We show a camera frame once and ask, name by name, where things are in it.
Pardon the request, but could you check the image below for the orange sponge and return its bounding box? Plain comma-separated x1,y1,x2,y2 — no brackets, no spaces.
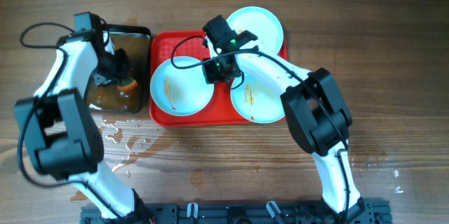
116,78,139,93

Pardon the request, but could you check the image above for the white plate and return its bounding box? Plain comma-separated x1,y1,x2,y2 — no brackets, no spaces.
230,74,285,124
220,6,284,54
150,56,215,117

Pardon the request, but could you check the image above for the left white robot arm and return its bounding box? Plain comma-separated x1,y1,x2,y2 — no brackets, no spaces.
15,31,156,223

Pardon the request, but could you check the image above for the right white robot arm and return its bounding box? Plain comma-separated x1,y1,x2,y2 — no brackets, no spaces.
210,49,362,223

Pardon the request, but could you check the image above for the black water tray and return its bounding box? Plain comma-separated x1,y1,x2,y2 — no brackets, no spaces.
84,24,152,113

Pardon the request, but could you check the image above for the red plastic tray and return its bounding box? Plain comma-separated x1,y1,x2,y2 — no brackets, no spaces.
149,29,289,129

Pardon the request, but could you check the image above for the right black cable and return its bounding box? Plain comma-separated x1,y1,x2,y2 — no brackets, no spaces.
170,35,351,218

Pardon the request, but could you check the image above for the black mounting rail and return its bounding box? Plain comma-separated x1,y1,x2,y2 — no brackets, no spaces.
79,199,392,224

